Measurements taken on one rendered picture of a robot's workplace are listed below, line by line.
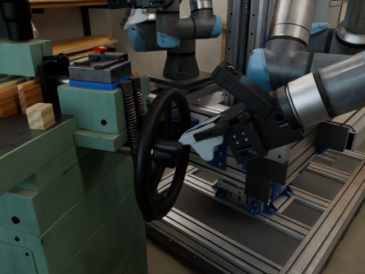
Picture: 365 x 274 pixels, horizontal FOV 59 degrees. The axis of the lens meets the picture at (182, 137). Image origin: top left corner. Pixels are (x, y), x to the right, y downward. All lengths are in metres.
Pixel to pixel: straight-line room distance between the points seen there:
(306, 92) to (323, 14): 0.97
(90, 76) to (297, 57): 0.39
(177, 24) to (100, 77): 0.46
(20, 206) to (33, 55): 0.32
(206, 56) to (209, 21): 3.01
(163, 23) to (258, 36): 0.35
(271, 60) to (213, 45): 3.45
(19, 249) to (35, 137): 0.25
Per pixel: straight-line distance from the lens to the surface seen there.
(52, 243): 0.73
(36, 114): 0.65
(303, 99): 0.49
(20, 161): 0.60
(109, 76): 0.64
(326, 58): 0.60
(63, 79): 0.77
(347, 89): 0.49
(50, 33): 3.98
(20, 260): 0.78
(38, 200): 0.66
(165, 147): 0.58
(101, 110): 0.66
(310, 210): 1.64
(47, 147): 0.64
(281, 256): 1.37
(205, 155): 0.57
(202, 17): 1.10
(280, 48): 0.61
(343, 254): 1.79
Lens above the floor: 1.14
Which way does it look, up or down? 25 degrees down
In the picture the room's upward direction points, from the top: straight up
